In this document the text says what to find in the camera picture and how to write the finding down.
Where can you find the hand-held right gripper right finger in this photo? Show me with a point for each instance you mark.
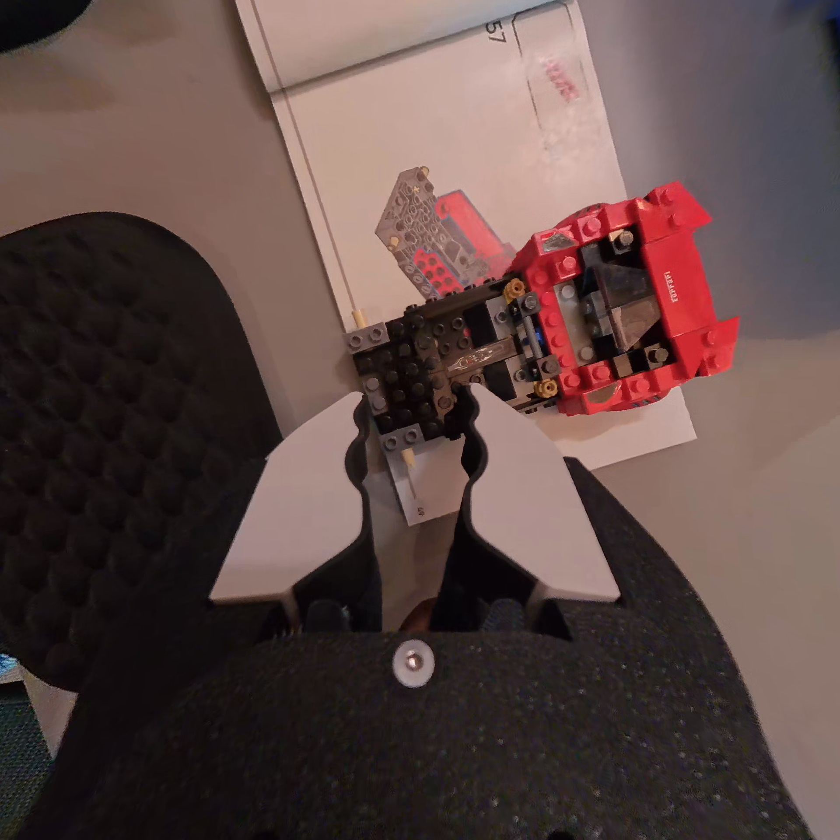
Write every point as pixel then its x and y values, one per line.
pixel 545 525

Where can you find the lego instruction booklet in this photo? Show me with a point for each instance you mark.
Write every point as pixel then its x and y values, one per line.
pixel 394 118

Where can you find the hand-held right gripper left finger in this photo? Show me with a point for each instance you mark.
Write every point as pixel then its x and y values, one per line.
pixel 289 525

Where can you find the red and black lego car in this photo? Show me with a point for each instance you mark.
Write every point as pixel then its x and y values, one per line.
pixel 617 315

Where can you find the black quilted chair seat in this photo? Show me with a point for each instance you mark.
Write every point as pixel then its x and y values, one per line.
pixel 33 16
pixel 118 446

